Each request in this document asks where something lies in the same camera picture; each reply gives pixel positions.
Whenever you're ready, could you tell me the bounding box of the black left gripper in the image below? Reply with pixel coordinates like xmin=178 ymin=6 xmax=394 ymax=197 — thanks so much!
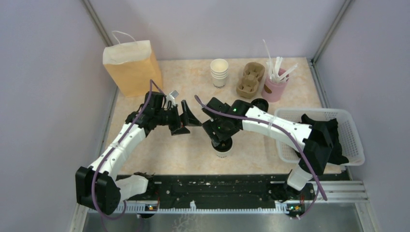
xmin=155 ymin=100 xmax=202 ymax=135

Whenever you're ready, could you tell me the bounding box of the white paper cup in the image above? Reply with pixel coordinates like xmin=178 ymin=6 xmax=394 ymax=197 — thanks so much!
xmin=215 ymin=148 xmax=233 ymax=158

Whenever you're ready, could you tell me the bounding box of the black plastic cup lid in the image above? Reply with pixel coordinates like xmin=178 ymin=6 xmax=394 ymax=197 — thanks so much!
xmin=211 ymin=138 xmax=233 ymax=152

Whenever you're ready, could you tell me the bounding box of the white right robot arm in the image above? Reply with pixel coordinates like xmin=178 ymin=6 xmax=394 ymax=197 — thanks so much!
xmin=196 ymin=97 xmax=341 ymax=199

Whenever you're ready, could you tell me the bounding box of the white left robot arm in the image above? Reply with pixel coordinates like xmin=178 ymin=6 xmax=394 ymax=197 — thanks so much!
xmin=75 ymin=91 xmax=202 ymax=215

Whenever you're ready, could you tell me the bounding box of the brown cardboard cup carrier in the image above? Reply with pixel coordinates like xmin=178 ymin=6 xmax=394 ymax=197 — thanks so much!
xmin=236 ymin=62 xmax=265 ymax=99

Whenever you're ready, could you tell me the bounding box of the stack of black lids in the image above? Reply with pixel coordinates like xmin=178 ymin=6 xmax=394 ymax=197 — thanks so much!
xmin=251 ymin=98 xmax=269 ymax=112

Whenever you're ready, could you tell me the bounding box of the stack of white paper cups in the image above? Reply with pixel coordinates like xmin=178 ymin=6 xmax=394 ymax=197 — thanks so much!
xmin=210 ymin=58 xmax=229 ymax=88

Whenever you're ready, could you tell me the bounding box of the pink straw holder cup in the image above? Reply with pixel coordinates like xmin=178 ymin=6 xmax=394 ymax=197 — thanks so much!
xmin=261 ymin=74 xmax=289 ymax=102

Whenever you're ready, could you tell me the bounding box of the brown paper bag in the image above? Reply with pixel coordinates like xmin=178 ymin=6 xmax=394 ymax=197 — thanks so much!
xmin=102 ymin=30 xmax=163 ymax=97

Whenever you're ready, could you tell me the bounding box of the black cloth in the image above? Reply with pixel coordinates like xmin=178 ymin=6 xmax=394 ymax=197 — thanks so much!
xmin=301 ymin=114 xmax=349 ymax=165

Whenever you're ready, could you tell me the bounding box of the white plastic basket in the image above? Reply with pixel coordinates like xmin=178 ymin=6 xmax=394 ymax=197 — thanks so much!
xmin=275 ymin=108 xmax=365 ymax=166

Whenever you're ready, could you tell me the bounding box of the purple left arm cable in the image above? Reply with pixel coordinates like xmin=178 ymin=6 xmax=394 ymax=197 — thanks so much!
xmin=91 ymin=79 xmax=167 ymax=232

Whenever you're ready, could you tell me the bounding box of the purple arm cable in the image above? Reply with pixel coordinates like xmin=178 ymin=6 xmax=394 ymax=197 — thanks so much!
xmin=91 ymin=79 xmax=167 ymax=232
xmin=194 ymin=94 xmax=328 ymax=220

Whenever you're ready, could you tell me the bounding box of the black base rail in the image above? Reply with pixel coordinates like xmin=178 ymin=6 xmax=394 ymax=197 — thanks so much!
xmin=129 ymin=174 xmax=315 ymax=211

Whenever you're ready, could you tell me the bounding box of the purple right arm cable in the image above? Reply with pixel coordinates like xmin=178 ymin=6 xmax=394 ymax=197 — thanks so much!
xmin=194 ymin=94 xmax=328 ymax=220

